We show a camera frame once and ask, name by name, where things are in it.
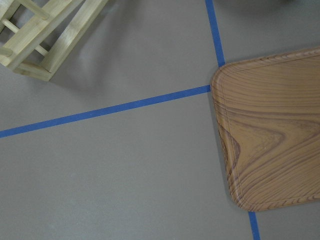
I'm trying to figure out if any brown wooden tray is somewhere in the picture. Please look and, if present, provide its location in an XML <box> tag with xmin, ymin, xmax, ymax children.
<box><xmin>211</xmin><ymin>47</ymin><xmax>320</xmax><ymax>212</ymax></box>

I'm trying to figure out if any wooden dish drying rack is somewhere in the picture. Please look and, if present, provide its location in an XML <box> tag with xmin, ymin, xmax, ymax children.
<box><xmin>0</xmin><ymin>0</ymin><xmax>107</xmax><ymax>82</ymax></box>

